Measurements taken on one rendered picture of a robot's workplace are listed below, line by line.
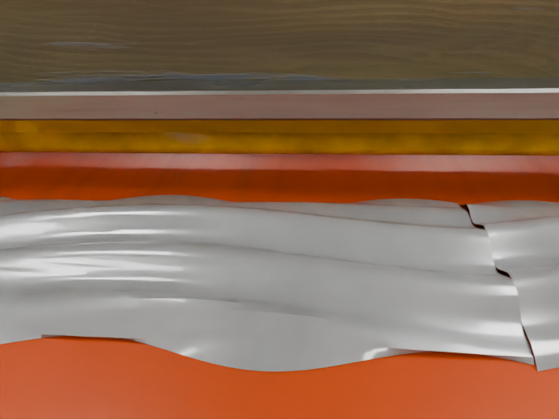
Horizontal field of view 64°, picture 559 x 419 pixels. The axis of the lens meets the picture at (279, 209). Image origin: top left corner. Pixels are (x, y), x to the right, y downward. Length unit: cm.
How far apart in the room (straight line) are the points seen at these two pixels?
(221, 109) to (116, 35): 4
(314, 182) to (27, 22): 12
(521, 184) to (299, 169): 8
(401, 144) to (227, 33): 8
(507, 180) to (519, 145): 1
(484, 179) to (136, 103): 13
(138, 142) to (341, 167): 9
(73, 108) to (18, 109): 2
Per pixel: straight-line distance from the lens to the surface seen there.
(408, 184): 18
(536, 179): 20
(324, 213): 15
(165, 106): 16
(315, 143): 18
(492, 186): 19
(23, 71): 20
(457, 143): 19
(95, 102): 17
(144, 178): 19
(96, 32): 18
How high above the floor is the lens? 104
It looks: 32 degrees down
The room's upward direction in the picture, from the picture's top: 2 degrees counter-clockwise
